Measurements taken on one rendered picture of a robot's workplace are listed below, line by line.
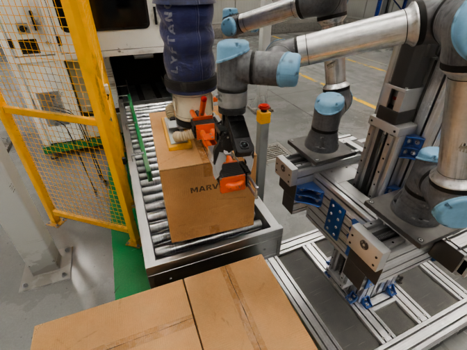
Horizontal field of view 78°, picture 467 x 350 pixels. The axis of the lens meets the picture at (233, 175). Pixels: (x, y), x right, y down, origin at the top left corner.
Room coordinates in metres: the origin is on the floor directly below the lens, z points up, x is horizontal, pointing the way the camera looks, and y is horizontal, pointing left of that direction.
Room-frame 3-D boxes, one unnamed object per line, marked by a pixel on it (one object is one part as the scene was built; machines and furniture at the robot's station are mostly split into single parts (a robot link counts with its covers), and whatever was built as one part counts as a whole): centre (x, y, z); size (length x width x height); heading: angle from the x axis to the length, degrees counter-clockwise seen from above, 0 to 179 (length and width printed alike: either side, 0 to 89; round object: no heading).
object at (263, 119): (1.67, -0.19, 0.50); 0.07 x 0.07 x 1.00; 21
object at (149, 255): (1.93, 0.80, 0.50); 2.31 x 0.05 x 0.19; 21
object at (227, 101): (0.71, 0.01, 1.43); 0.08 x 0.08 x 0.05
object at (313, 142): (1.17, -0.41, 1.09); 0.15 x 0.15 x 0.10
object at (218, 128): (0.71, 0.01, 1.35); 0.09 x 0.08 x 0.12; 18
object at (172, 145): (1.23, 0.27, 1.09); 0.34 x 0.10 x 0.05; 17
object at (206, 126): (1.02, 0.11, 1.20); 0.10 x 0.08 x 0.06; 107
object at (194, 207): (1.25, 0.18, 0.87); 0.60 x 0.40 x 0.40; 17
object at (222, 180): (0.69, 0.01, 1.20); 0.08 x 0.07 x 0.05; 17
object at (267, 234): (0.96, 0.07, 0.58); 0.70 x 0.03 x 0.06; 111
